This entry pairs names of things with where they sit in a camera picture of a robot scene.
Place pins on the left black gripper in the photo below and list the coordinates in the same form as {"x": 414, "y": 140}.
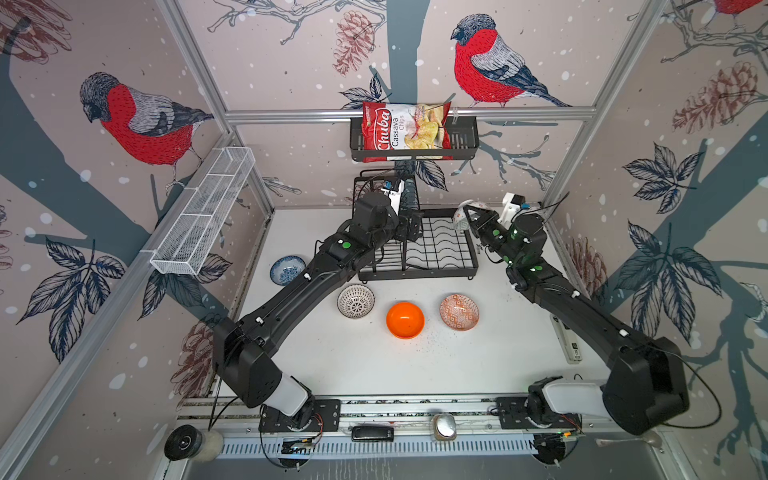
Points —
{"x": 413, "y": 233}

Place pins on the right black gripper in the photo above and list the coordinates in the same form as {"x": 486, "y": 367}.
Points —
{"x": 487, "y": 222}

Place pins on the black wire dish rack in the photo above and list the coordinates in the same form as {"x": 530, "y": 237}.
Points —
{"x": 439, "y": 251}

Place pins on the blue white rimmed bowl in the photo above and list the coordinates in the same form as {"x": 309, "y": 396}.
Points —
{"x": 286, "y": 269}

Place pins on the grey green patterned bowl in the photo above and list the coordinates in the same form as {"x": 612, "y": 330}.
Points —
{"x": 459, "y": 219}

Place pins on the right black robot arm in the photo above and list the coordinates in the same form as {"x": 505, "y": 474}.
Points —
{"x": 646, "y": 384}

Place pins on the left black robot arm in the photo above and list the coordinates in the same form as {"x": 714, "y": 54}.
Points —
{"x": 243, "y": 349}

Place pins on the white brown patterned bowl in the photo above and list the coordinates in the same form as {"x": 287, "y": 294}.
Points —
{"x": 355, "y": 301}

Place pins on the orange plastic bowl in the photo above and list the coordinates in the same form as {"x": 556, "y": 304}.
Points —
{"x": 405, "y": 320}

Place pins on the red white patterned bowl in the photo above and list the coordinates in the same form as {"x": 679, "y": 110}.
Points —
{"x": 459, "y": 312}

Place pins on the red cassava chips bag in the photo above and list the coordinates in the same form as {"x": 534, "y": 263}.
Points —
{"x": 388, "y": 128}

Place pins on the silver round button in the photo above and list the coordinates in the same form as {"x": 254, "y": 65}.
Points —
{"x": 444, "y": 427}

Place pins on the small black box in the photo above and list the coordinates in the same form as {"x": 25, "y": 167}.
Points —
{"x": 372, "y": 433}

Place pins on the metal spoon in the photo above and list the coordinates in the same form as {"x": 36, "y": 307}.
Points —
{"x": 650, "y": 438}

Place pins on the black round knob device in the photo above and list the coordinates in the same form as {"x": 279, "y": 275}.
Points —
{"x": 190, "y": 443}

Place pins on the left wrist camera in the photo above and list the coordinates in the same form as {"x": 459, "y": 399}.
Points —
{"x": 393, "y": 190}

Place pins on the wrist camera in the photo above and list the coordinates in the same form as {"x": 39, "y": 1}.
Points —
{"x": 393, "y": 190}
{"x": 512, "y": 204}

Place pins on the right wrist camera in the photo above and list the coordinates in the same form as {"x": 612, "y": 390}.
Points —
{"x": 512, "y": 204}

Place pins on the black wall shelf basket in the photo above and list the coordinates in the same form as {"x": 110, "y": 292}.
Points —
{"x": 462, "y": 133}

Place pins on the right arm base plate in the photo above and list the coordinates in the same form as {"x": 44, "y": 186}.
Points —
{"x": 524, "y": 412}

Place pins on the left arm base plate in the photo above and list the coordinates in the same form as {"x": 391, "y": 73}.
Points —
{"x": 315, "y": 416}

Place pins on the white wire wall basket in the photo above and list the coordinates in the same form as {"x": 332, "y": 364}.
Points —
{"x": 193, "y": 233}

